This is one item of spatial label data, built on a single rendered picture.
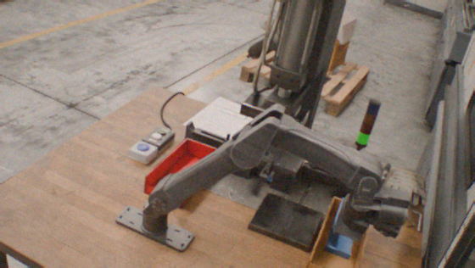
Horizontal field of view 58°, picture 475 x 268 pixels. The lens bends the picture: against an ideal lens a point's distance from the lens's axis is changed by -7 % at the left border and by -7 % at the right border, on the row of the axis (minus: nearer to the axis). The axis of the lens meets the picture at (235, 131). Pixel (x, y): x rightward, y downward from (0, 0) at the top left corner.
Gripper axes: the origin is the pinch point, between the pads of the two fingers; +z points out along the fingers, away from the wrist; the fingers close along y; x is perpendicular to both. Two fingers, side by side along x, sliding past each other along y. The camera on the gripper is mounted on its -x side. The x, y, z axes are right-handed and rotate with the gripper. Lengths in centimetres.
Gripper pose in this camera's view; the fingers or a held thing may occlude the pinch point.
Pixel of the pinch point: (347, 229)
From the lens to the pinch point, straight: 116.2
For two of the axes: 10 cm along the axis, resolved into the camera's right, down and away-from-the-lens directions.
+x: -9.1, -3.3, 2.5
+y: 4.1, -7.9, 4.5
